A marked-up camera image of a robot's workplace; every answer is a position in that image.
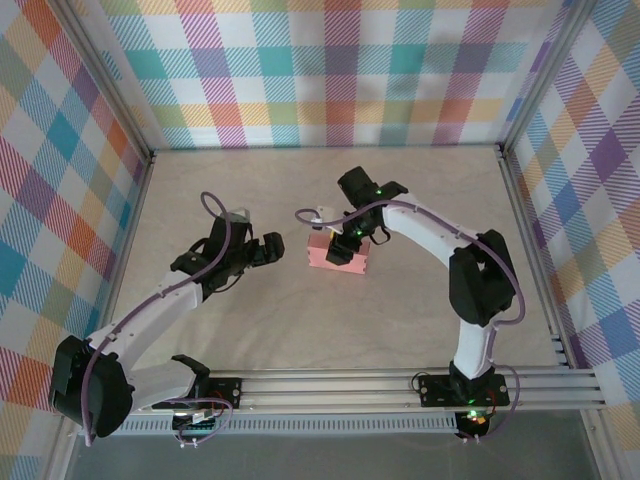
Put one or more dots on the aluminium right corner post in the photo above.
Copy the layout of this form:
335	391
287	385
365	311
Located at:
546	75

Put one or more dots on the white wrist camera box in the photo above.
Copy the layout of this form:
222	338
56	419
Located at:
239	218
326	212

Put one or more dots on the aluminium corner post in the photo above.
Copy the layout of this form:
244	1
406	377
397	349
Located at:
106	75
546	75

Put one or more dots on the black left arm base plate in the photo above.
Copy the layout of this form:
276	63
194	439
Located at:
227	392

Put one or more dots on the aluminium left corner post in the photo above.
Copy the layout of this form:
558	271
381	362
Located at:
106	75

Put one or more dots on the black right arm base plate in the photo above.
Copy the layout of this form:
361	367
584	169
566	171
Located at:
435	390

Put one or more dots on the pink paper box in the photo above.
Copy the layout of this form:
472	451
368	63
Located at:
317	255

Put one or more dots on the aluminium rail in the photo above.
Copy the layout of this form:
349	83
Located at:
125	250
534	250

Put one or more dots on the aluminium right side rail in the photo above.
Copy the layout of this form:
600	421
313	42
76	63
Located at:
534	250

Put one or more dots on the aluminium left side rail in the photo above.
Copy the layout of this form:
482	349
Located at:
125	250

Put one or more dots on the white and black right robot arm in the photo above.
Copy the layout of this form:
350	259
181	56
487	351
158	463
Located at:
480	285

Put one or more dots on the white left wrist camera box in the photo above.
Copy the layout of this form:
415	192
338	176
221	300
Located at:
239	218

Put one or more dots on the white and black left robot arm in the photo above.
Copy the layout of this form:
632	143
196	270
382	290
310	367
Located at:
110	395

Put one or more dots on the aluminium frame leg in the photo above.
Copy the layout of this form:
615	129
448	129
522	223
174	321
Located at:
60	455
600	450

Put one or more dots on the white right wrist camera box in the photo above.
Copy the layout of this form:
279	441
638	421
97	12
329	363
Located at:
326	212

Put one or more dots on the aluminium frame beam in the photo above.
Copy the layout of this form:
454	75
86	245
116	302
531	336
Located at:
325	390

